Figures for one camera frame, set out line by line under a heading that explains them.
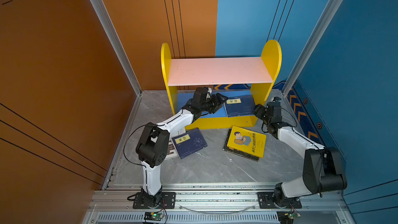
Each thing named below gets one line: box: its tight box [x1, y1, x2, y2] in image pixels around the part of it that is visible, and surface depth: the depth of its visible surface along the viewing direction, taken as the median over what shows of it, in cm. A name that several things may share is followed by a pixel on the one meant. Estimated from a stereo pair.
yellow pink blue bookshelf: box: [160, 39, 282, 130], surface depth 79 cm
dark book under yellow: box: [222, 128, 260, 162], surface depth 90 cm
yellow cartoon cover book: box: [226, 125, 267, 159], surface depth 92 cm
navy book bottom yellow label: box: [171, 127, 208, 160], surface depth 92 cm
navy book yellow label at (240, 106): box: [224, 94, 256, 118], surface depth 93 cm
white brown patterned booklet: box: [165, 128, 187, 160], surface depth 89 cm
